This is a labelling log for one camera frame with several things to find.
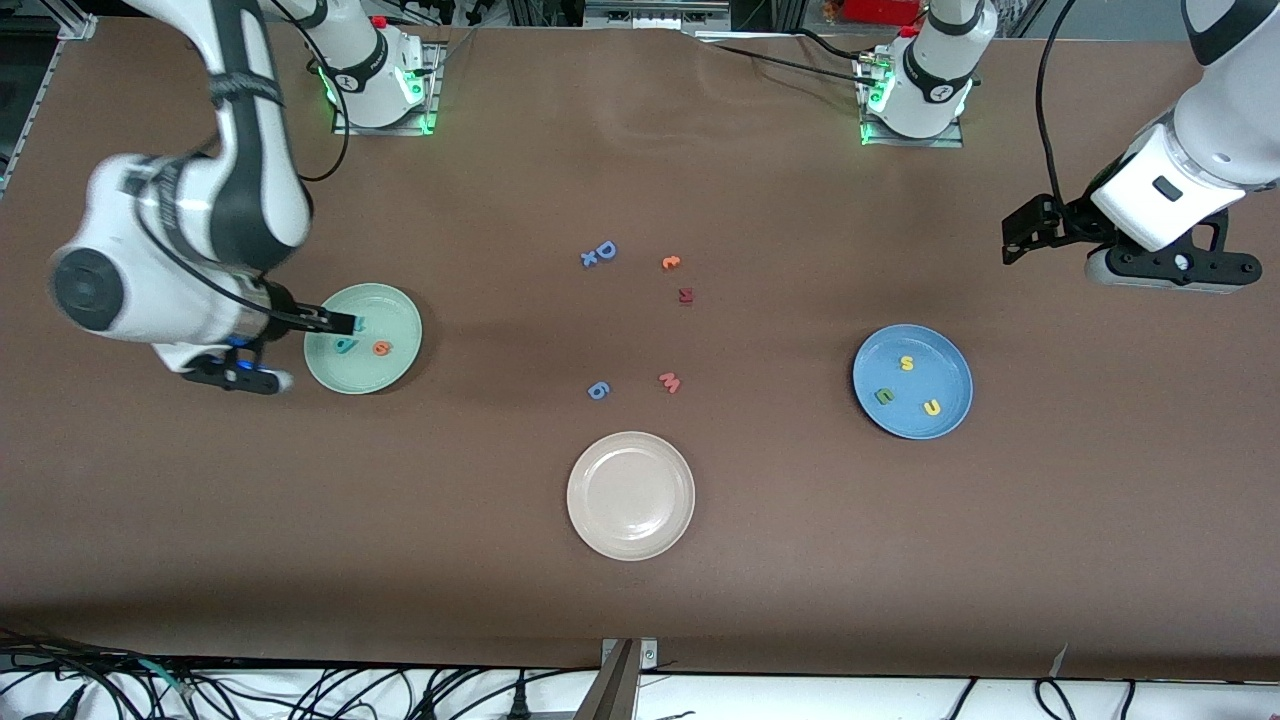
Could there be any metal table edge bracket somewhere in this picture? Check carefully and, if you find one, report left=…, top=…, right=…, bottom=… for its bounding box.
left=575, top=638, right=660, bottom=720

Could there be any grey metal frame bar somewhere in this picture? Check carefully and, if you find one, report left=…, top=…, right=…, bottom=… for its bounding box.
left=583, top=0, right=732, bottom=31

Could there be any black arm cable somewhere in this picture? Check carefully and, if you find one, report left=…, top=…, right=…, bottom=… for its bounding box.
left=135, top=0, right=351, bottom=323
left=1037, top=0, right=1092, bottom=207

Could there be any light green plate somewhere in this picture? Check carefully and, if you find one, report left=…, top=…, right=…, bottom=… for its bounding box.
left=304, top=283, right=423, bottom=395

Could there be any black cable tangle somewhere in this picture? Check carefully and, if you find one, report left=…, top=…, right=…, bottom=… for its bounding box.
left=0, top=628, right=136, bottom=720

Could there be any teal cable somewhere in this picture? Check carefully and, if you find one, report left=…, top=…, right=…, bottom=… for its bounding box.
left=138, top=658, right=197, bottom=699

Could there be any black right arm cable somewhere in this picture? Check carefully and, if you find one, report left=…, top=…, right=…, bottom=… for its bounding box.
left=135, top=0, right=351, bottom=323

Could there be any aluminium frame profile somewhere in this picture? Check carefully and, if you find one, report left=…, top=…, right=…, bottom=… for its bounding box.
left=55, top=0, right=116, bottom=41

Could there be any beige plate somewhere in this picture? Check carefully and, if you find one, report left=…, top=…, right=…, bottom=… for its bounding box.
left=566, top=431, right=696, bottom=562

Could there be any black looped cable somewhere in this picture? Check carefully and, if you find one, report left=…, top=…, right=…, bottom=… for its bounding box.
left=1034, top=677, right=1080, bottom=720

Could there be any blue plate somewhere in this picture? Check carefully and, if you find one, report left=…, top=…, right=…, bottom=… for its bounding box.
left=852, top=324, right=974, bottom=440

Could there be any red box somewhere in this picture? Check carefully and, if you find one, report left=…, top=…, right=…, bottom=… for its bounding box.
left=840, top=0, right=927, bottom=27

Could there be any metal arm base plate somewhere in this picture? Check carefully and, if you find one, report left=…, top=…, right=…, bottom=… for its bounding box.
left=332, top=40, right=447, bottom=136
left=859, top=50, right=967, bottom=149

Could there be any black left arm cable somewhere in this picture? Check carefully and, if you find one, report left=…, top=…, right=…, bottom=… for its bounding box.
left=1037, top=0, right=1092, bottom=207

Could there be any black cable on table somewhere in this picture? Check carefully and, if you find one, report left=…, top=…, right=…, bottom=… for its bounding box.
left=695, top=28, right=877, bottom=87

